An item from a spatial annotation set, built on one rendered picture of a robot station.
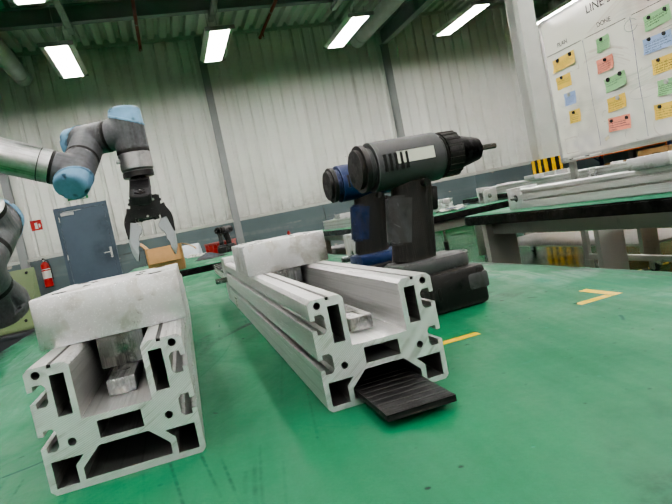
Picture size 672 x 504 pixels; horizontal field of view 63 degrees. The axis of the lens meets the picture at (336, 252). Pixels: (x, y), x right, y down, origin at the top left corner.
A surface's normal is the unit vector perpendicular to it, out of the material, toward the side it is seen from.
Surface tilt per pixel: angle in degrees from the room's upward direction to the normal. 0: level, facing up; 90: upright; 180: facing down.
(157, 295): 90
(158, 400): 90
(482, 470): 0
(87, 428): 90
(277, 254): 90
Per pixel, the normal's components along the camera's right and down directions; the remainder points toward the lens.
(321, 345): 0.27, 0.01
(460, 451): -0.20, -0.98
